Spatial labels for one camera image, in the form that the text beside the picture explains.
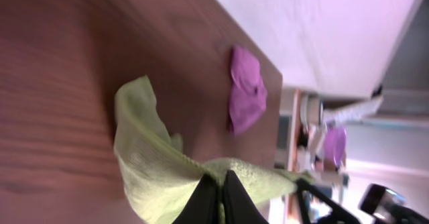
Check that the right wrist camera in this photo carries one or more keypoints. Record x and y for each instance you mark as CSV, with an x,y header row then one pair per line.
x,y
379,202

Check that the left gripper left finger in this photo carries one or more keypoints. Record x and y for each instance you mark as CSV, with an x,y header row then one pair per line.
x,y
203,206

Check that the green microfiber cloth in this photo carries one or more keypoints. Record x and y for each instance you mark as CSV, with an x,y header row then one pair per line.
x,y
158,178

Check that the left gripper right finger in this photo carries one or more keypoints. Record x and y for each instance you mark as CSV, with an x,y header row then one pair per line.
x,y
238,206

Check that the purple crumpled cloth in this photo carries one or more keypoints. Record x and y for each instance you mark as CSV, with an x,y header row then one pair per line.
x,y
248,98

